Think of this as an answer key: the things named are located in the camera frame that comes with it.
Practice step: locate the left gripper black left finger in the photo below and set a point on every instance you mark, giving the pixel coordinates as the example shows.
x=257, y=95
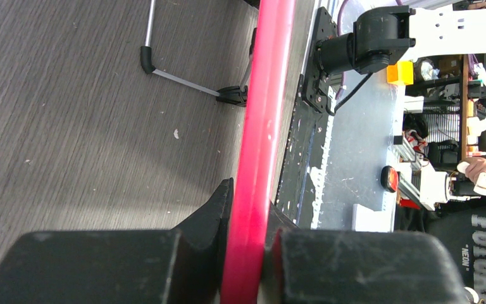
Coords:
x=178, y=265

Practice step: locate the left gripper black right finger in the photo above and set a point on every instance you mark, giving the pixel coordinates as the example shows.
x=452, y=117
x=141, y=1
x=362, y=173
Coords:
x=324, y=266

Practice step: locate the pink framed whiteboard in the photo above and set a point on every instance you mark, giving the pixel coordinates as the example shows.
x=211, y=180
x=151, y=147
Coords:
x=250, y=209

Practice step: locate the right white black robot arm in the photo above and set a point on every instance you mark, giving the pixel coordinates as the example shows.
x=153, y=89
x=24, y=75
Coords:
x=382, y=36

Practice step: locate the operator hand in background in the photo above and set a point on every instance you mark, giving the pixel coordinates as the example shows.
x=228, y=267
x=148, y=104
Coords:
x=474, y=168

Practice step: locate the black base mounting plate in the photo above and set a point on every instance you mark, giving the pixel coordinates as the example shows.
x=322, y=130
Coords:
x=300, y=187

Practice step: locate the red round button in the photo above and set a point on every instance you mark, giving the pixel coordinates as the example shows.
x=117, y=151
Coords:
x=389, y=179

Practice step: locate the operator black shirt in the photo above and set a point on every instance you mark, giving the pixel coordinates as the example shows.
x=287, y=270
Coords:
x=461, y=227

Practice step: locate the orange yellow cube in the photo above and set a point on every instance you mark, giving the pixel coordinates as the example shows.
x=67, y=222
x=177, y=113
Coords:
x=400, y=74

